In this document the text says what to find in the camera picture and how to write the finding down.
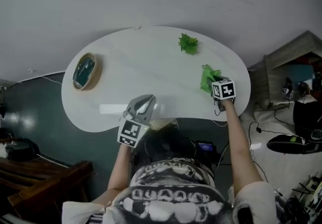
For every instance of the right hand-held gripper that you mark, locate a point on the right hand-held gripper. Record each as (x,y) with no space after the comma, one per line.
(224,90)

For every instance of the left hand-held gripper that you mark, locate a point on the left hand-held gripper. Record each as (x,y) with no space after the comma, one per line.
(130,132)

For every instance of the green cloth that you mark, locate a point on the green cloth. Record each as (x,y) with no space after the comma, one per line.
(207,77)

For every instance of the person's right forearm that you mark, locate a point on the person's right forearm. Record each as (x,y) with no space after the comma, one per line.
(239,147)

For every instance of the person's left forearm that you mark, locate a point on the person's left forearm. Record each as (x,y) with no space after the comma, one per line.
(118,172)

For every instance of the white oval table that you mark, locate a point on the white oval table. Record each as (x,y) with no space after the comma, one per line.
(151,74)

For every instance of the person's black trousers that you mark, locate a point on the person's black trousers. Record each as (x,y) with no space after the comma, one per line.
(171,145)

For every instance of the small potted green plant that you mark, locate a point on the small potted green plant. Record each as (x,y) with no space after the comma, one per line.
(188,44)

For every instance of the round woven basket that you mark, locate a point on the round woven basket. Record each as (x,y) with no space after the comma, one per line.
(98,72)

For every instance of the white floor sheet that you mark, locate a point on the white floor sheet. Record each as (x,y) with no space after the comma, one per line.
(264,114)

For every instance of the grey shelf unit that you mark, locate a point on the grey shelf unit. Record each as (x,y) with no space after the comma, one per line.
(276,67)

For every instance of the black device with screen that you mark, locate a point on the black device with screen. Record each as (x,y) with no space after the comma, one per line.
(205,147)

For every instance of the dark green pouch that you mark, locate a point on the dark green pouch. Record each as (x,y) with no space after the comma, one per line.
(84,72)

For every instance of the black device with white tag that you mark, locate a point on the black device with white tag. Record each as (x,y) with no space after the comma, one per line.
(288,89)
(305,89)

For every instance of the black and green shoe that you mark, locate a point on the black and green shoe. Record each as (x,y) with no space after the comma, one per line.
(286,143)

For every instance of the person's black and white shirt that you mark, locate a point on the person's black and white shirt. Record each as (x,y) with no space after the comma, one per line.
(176,200)

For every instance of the dark wooden staircase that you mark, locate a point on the dark wooden staircase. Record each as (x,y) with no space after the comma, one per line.
(42,177)

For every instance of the black bag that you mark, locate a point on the black bag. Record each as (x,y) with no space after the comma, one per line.
(22,150)

